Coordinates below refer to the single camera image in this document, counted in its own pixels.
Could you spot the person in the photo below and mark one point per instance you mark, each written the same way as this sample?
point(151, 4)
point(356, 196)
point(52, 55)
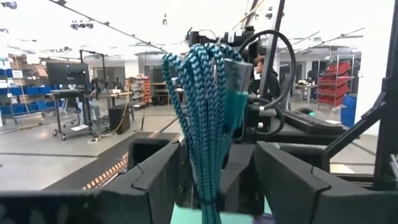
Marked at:
point(271, 82)

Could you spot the black wheeled monitor cart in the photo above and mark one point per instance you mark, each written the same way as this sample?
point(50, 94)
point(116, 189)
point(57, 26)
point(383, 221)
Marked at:
point(70, 102)

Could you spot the black monitor on cart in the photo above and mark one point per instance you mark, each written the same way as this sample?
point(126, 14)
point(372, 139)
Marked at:
point(68, 74)

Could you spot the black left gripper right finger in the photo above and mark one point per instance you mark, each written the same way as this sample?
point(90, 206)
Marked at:
point(311, 199)

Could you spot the black box on floor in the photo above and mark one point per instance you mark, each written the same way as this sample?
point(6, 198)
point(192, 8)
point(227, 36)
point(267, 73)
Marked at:
point(119, 119)

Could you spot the black aluminium table frame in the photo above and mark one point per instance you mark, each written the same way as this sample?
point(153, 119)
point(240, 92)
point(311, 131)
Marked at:
point(388, 124)

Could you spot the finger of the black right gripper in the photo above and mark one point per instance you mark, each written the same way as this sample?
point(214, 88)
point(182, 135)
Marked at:
point(189, 180)
point(241, 180)

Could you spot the black hazard-striped floor mat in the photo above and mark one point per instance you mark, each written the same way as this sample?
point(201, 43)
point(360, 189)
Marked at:
point(102, 165)

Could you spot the black equipment platform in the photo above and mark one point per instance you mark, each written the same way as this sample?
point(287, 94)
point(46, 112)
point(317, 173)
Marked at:
point(311, 123)

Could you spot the workbench with robot arms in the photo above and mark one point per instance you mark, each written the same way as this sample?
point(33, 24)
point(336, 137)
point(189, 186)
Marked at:
point(109, 93)

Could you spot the green table mat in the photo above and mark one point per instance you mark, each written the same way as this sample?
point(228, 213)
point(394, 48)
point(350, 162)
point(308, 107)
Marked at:
point(186, 217)

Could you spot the black ceiling track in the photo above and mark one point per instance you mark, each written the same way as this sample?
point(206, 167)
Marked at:
point(109, 24)

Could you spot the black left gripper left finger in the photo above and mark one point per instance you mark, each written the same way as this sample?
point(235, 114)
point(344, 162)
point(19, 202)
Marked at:
point(77, 205)

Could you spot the shelf with blue bins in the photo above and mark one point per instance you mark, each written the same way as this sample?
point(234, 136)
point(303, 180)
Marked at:
point(28, 93)

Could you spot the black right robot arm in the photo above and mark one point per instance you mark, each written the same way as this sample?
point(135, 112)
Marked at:
point(242, 39)

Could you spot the blue barrel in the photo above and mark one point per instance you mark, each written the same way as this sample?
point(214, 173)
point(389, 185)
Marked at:
point(349, 110)

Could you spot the shelf rack with orange bins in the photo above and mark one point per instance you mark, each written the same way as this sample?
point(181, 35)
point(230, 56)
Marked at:
point(141, 90)

